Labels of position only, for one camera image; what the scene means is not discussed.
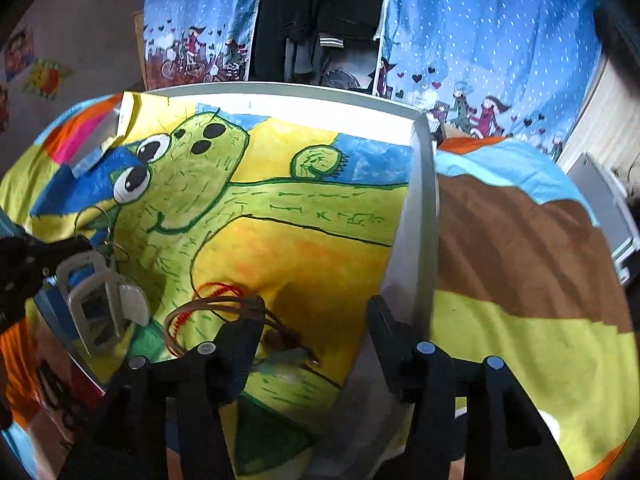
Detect colourful striped bedspread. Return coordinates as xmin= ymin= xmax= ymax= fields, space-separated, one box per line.
xmin=0 ymin=95 xmax=636 ymax=480

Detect light blue hair clip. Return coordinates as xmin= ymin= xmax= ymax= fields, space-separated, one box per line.
xmin=55 ymin=250 xmax=151 ymax=358

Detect metal hoop rings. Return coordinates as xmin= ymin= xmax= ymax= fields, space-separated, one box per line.
xmin=74 ymin=205 xmax=132 ymax=263

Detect cartoon fighter wall poster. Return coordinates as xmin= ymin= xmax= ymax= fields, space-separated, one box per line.
xmin=4 ymin=27 xmax=36 ymax=81

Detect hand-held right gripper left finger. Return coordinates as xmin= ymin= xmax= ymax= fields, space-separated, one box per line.
xmin=55 ymin=295 xmax=266 ymax=480

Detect wooden cabinet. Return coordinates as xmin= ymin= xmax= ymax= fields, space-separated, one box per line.
xmin=131 ymin=10 xmax=149 ymax=88

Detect grey shallow tray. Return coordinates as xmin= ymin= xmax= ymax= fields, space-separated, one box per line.
xmin=27 ymin=81 xmax=441 ymax=480

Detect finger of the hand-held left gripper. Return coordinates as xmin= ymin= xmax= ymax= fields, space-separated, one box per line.
xmin=0 ymin=280 xmax=48 ymax=326
xmin=0 ymin=236 xmax=94 ymax=281

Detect red cord bracelet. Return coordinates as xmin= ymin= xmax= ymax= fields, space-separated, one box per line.
xmin=192 ymin=281 xmax=247 ymax=306

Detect hanging dark clothes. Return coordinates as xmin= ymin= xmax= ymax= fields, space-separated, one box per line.
xmin=247 ymin=0 xmax=391 ymax=96

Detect blue dotted curtain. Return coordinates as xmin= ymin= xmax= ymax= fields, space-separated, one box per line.
xmin=142 ymin=0 xmax=268 ymax=91
xmin=372 ymin=0 xmax=603 ymax=161

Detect cactus-print cloth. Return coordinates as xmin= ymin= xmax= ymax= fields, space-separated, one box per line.
xmin=30 ymin=91 xmax=416 ymax=478

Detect white storage box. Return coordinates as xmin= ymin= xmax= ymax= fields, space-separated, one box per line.
xmin=565 ymin=152 xmax=640 ymax=281

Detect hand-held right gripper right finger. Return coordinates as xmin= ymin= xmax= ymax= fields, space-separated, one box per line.
xmin=366 ymin=296 xmax=573 ymax=480

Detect yellow bear wall poster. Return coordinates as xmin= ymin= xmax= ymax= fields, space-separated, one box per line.
xmin=22 ymin=57 xmax=71 ymax=101

